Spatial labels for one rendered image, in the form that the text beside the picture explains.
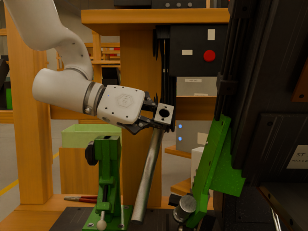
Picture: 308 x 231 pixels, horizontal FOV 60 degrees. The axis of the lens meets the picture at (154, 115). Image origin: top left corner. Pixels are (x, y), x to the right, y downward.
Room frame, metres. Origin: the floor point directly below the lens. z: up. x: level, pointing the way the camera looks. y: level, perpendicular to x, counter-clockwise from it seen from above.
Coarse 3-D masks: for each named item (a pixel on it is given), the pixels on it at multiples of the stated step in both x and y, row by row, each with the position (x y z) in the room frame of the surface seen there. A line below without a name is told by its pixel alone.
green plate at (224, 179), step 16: (224, 128) 0.52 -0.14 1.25; (208, 144) 0.61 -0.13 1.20; (224, 144) 0.54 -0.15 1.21; (208, 160) 0.56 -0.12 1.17; (224, 160) 0.54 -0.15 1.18; (208, 176) 0.53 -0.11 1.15; (224, 176) 0.54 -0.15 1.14; (240, 176) 0.54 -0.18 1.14; (192, 192) 0.61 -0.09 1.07; (224, 192) 0.54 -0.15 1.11; (240, 192) 0.54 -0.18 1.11
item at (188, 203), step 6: (186, 198) 0.54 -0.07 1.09; (192, 198) 0.54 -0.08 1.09; (180, 204) 0.53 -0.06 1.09; (186, 204) 0.53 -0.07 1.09; (192, 204) 0.53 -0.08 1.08; (174, 210) 0.57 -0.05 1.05; (180, 210) 0.54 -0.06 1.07; (186, 210) 0.52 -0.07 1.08; (192, 210) 0.52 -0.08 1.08; (174, 216) 0.57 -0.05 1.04; (180, 216) 0.55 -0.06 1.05; (186, 216) 0.54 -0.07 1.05; (180, 222) 0.56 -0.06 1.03
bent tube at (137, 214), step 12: (168, 108) 0.65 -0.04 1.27; (156, 120) 0.62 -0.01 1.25; (168, 120) 0.63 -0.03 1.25; (156, 132) 0.69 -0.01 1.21; (156, 144) 0.70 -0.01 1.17; (156, 156) 0.70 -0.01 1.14; (144, 168) 0.68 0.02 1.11; (144, 180) 0.65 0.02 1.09; (144, 192) 0.62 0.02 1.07; (144, 204) 0.60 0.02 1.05; (132, 216) 0.58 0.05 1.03; (144, 216) 0.59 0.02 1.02
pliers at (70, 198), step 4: (68, 196) 0.97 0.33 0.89; (84, 196) 0.97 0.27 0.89; (88, 196) 0.97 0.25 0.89; (92, 196) 0.97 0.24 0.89; (96, 196) 0.97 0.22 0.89; (76, 200) 0.96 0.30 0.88; (80, 200) 0.95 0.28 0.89; (84, 200) 0.94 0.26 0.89; (88, 200) 0.94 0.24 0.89; (92, 200) 0.94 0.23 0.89; (96, 200) 0.94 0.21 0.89
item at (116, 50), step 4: (164, 44) 7.53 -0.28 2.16; (104, 48) 7.59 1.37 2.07; (108, 48) 8.02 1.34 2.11; (116, 48) 7.61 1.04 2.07; (164, 48) 7.53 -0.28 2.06; (104, 52) 7.55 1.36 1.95; (108, 52) 7.54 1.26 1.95; (112, 52) 7.53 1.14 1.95; (116, 52) 7.52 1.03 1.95; (164, 52) 7.43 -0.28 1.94; (104, 56) 7.59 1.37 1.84; (108, 56) 8.02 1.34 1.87; (120, 68) 7.52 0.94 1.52; (120, 76) 7.61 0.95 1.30; (176, 80) 7.48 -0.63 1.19; (120, 84) 7.52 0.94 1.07; (176, 84) 7.40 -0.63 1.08; (176, 88) 7.52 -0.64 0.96
